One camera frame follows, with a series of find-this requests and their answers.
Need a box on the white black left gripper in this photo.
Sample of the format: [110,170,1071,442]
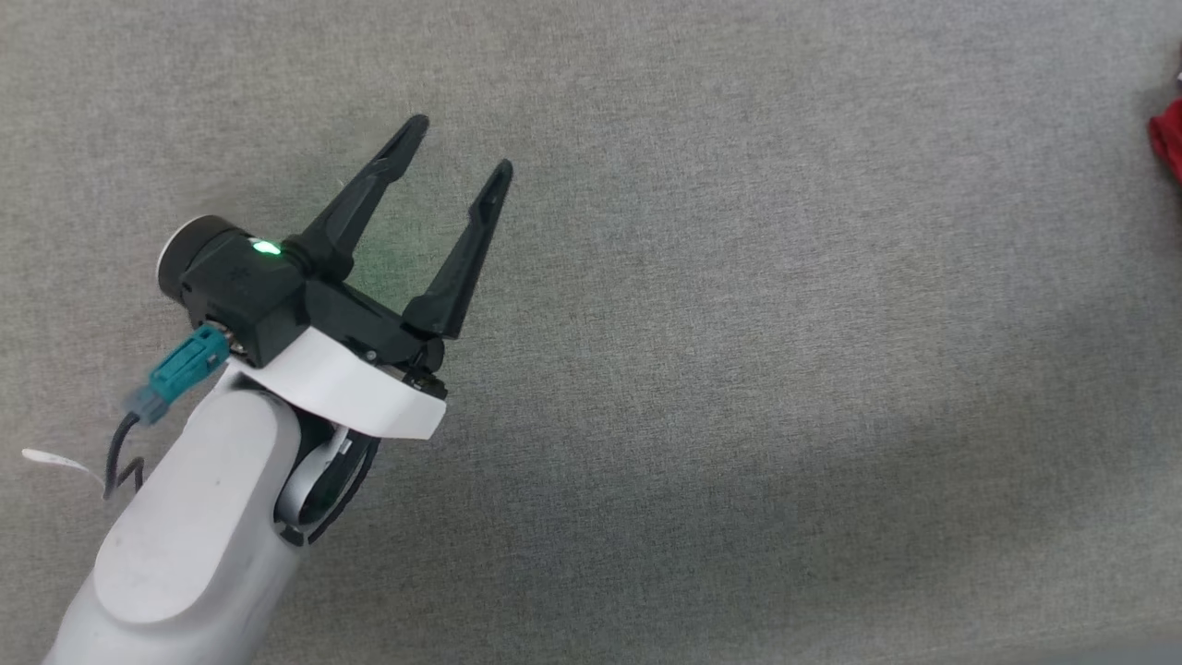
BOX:
[157,113,515,441]

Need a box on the red Bulls 23 jersey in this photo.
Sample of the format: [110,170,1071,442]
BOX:
[1148,69,1182,186]

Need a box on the grey fabric sofa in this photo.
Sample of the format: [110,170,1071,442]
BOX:
[0,0,1182,665]

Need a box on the black cable with teal connector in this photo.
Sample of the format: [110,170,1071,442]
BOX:
[102,323,232,502]

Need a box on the white cable label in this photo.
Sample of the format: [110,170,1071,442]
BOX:
[20,448,107,490]

